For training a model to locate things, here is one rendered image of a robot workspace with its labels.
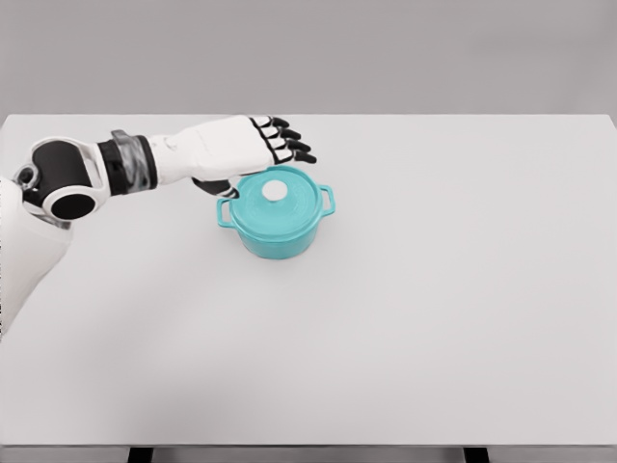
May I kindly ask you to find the teal pot with two handles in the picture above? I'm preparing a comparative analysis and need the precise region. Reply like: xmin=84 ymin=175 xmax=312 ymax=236
xmin=215 ymin=184 xmax=335 ymax=260

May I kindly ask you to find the teal pot lid with white knob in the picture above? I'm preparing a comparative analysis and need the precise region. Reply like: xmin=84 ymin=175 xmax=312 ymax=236
xmin=228 ymin=165 xmax=322 ymax=242

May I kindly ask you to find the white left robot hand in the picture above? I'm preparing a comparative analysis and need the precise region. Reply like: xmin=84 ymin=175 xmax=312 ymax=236
xmin=190 ymin=114 xmax=318 ymax=200

